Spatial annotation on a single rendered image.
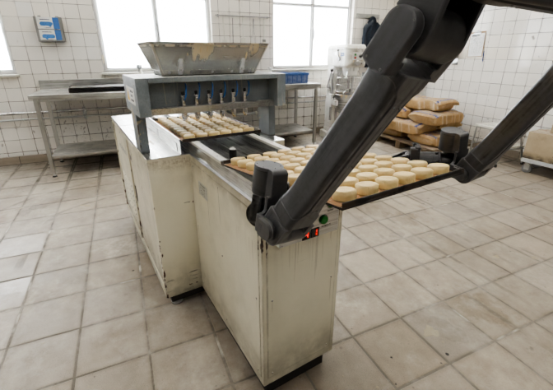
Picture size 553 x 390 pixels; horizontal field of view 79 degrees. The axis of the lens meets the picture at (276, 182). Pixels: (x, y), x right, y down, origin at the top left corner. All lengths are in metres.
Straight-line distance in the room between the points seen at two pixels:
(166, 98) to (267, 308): 1.00
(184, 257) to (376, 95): 1.52
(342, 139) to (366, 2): 5.77
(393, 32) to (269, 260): 0.85
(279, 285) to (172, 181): 0.73
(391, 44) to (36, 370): 1.85
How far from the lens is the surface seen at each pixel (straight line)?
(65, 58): 4.90
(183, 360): 1.73
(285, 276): 1.19
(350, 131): 0.46
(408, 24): 0.39
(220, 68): 1.69
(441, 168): 0.91
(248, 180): 1.06
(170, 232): 1.72
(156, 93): 1.62
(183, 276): 1.88
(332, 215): 1.15
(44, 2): 4.94
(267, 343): 1.34
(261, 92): 1.80
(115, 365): 1.81
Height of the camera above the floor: 1.27
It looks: 21 degrees down
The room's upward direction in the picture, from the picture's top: straight up
